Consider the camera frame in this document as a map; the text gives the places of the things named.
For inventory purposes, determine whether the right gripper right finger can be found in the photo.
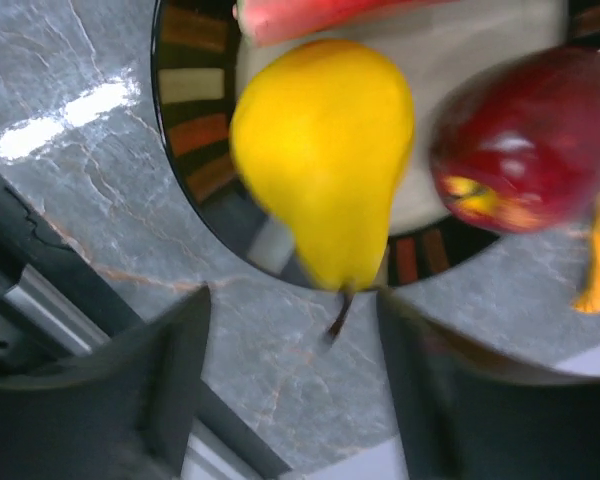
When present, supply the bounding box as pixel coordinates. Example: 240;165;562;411
377;289;600;479

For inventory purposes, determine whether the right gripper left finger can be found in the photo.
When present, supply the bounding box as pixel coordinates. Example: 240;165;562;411
0;286;211;479

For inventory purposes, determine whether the dark red fake apple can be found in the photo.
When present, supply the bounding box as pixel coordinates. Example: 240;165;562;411
429;46;600;233

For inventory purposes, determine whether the yellow fake fruit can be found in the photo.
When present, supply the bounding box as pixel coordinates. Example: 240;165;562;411
229;38;415;343

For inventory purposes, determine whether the orange red fake fruit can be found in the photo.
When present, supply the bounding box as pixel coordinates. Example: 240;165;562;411
232;0;444;46

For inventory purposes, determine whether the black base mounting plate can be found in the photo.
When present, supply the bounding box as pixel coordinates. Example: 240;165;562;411
0;174;143;376

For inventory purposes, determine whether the dark rimmed ceramic plate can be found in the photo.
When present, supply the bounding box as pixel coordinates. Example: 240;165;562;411
150;0;600;290

